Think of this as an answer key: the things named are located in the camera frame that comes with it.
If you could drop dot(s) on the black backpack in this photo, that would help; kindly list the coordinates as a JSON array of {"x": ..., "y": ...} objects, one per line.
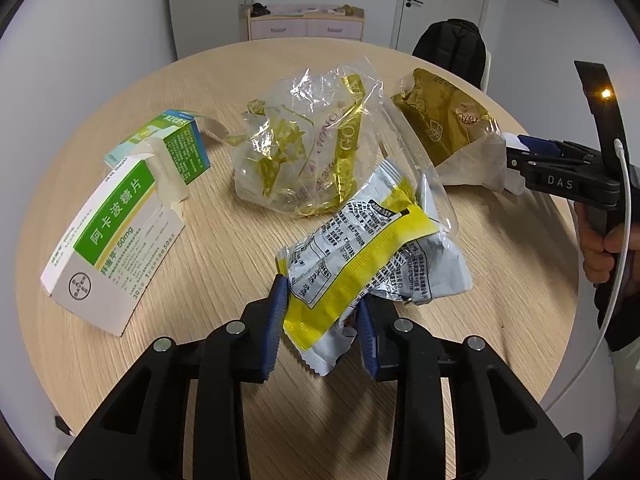
[{"x": 450, "y": 50}]

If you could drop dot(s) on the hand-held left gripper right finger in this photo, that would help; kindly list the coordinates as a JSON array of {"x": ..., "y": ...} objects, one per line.
[{"x": 364, "y": 332}]

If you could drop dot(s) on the pink wooden cabinet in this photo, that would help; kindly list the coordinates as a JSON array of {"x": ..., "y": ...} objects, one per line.
[{"x": 305, "y": 25}]

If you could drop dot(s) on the gold foil packet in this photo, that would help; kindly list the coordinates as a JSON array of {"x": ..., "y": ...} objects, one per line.
[{"x": 440, "y": 115}]

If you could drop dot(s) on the yellowish item on cabinet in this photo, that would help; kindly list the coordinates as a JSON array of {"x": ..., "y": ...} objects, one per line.
[{"x": 342, "y": 10}]

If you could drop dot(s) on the white door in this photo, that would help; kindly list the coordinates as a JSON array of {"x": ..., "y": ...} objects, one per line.
[{"x": 445, "y": 0}]

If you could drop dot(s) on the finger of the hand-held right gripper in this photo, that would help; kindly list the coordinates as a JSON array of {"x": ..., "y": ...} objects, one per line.
[
  {"x": 555, "y": 180},
  {"x": 542, "y": 145}
]

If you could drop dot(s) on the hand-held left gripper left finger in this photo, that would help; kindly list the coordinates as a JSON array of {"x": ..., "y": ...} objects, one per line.
[{"x": 277, "y": 320}]

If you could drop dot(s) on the small green medicine box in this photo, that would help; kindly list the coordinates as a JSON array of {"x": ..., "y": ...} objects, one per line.
[{"x": 185, "y": 155}]

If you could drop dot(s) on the white chair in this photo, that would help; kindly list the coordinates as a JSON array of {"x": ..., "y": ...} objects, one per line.
[{"x": 488, "y": 72}]

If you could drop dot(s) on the clear plastic bag gold print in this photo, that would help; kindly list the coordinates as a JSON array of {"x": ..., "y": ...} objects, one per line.
[{"x": 300, "y": 160}]

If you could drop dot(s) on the large white green medicine box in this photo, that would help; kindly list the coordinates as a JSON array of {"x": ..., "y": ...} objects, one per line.
[{"x": 100, "y": 240}]

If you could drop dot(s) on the silver yellow snack packet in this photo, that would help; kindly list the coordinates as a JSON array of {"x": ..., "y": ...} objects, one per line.
[{"x": 360, "y": 255}]

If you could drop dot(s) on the person's right hand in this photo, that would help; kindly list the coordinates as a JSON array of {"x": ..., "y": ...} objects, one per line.
[{"x": 597, "y": 260}]

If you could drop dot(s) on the dark item on cabinet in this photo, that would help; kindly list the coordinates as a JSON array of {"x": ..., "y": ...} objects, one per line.
[{"x": 259, "y": 9}]

